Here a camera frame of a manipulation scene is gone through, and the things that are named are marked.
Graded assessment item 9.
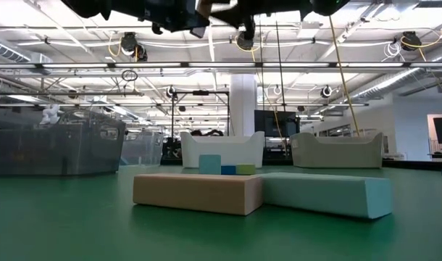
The teal cube block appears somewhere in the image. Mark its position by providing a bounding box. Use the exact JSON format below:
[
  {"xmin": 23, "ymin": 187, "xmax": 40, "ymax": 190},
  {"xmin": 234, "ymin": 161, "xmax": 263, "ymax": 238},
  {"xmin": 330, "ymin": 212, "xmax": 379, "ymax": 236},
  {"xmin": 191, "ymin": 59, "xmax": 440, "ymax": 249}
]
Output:
[{"xmin": 199, "ymin": 154, "xmax": 222, "ymax": 175}]

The small green block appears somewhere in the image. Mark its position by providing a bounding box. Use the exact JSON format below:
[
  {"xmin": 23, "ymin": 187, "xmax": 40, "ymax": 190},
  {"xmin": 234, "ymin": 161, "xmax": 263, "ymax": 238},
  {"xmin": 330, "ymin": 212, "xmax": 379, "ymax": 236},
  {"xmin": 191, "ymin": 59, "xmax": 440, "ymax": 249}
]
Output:
[{"xmin": 235, "ymin": 164, "xmax": 257, "ymax": 176}]

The black monitor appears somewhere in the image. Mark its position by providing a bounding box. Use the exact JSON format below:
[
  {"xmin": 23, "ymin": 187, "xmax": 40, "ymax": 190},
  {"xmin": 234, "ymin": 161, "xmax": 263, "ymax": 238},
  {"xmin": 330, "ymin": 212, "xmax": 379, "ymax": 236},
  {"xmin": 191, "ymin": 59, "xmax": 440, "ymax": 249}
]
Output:
[{"xmin": 254, "ymin": 109, "xmax": 301, "ymax": 138}]

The small clear plastic bin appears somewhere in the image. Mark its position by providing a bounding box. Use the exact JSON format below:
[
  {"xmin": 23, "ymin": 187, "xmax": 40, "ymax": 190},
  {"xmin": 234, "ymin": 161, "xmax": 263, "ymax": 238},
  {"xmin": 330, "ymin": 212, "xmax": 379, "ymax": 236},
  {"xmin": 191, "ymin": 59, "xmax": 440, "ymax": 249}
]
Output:
[{"xmin": 120, "ymin": 130, "xmax": 164, "ymax": 167}]

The white plastic bin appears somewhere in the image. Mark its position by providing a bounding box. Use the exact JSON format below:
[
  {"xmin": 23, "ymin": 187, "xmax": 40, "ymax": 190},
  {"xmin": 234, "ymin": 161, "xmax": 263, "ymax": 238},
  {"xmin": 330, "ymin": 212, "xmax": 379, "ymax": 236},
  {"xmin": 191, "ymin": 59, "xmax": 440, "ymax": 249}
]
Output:
[{"xmin": 180, "ymin": 130, "xmax": 265, "ymax": 169}]

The white robot figure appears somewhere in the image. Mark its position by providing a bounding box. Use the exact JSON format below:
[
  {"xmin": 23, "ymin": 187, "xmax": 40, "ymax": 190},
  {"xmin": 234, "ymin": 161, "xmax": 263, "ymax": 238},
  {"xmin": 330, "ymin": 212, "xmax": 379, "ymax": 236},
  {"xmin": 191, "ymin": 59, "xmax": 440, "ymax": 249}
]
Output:
[{"xmin": 39, "ymin": 104, "xmax": 61, "ymax": 126}]

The beige plastic bin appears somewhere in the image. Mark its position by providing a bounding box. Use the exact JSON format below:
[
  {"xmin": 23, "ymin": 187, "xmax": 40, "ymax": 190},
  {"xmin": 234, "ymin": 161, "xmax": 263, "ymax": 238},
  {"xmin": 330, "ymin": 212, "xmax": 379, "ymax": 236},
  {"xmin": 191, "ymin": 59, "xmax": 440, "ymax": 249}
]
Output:
[{"xmin": 289, "ymin": 132, "xmax": 384, "ymax": 169}]

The translucent grey bin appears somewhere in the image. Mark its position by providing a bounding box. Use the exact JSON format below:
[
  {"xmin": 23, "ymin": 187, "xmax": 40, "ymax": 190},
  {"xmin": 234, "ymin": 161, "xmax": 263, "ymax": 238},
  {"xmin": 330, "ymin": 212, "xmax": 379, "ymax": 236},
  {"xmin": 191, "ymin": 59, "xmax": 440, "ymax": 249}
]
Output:
[{"xmin": 0, "ymin": 108, "xmax": 127, "ymax": 177}]

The long pale teal block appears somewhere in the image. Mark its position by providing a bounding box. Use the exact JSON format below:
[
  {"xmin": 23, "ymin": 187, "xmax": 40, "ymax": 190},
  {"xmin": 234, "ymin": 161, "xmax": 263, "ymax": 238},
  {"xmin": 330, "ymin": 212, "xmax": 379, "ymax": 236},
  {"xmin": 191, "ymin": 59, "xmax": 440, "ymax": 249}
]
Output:
[{"xmin": 259, "ymin": 171, "xmax": 393, "ymax": 220}]

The black hanging cable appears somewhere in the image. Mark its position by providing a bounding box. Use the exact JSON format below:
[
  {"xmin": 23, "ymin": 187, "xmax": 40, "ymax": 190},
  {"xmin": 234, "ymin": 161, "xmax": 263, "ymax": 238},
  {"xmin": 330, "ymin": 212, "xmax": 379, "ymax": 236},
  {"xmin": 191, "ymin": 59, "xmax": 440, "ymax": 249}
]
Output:
[{"xmin": 274, "ymin": 20, "xmax": 288, "ymax": 157}]

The black ceiling cable reel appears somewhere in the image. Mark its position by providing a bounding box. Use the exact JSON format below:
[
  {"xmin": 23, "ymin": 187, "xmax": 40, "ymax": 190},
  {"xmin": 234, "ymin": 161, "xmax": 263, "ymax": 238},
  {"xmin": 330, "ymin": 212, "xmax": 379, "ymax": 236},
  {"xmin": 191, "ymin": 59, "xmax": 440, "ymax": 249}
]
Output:
[
  {"xmin": 401, "ymin": 30, "xmax": 423, "ymax": 51},
  {"xmin": 235, "ymin": 31, "xmax": 255, "ymax": 51},
  {"xmin": 119, "ymin": 31, "xmax": 149, "ymax": 62}
]

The black metal frame rig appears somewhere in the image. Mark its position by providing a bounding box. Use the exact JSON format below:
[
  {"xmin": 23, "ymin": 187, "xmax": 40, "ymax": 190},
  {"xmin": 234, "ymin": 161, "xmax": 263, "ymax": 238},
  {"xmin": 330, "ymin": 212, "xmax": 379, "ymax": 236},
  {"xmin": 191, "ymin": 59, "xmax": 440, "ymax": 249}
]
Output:
[{"xmin": 170, "ymin": 89, "xmax": 231, "ymax": 138}]

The thick yellow hanging cable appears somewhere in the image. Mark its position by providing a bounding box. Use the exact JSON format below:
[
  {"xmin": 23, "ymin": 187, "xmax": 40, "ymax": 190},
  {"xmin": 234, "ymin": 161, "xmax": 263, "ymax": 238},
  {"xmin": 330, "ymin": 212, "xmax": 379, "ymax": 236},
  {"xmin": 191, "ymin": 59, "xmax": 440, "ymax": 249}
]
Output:
[{"xmin": 328, "ymin": 14, "xmax": 361, "ymax": 138}]

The thin yellow hanging cable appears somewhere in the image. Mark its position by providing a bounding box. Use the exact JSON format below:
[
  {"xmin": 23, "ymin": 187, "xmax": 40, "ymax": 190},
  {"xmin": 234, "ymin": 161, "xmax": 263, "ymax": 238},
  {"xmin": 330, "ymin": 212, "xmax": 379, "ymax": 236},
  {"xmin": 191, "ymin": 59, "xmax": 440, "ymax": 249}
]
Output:
[{"xmin": 249, "ymin": 50, "xmax": 283, "ymax": 138}]

